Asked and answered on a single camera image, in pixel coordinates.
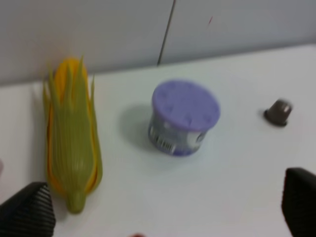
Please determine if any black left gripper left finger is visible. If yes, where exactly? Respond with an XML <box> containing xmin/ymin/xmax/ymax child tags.
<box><xmin>0</xmin><ymin>182</ymin><xmax>55</xmax><ymax>237</ymax></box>

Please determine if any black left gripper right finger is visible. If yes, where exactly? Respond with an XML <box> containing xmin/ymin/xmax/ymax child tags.
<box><xmin>281</xmin><ymin>167</ymin><xmax>316</xmax><ymax>237</ymax></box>

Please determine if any toy corn cob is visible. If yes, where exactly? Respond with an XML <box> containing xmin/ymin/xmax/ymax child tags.
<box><xmin>42</xmin><ymin>57</ymin><xmax>103</xmax><ymax>214</ymax></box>

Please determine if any brown coffee capsule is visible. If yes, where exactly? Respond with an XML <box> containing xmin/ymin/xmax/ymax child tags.
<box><xmin>263</xmin><ymin>98</ymin><xmax>293</xmax><ymax>127</ymax></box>

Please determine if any purple lidded air freshener can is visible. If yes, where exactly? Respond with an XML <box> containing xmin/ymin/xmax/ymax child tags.
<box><xmin>148</xmin><ymin>79</ymin><xmax>221</xmax><ymax>157</ymax></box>

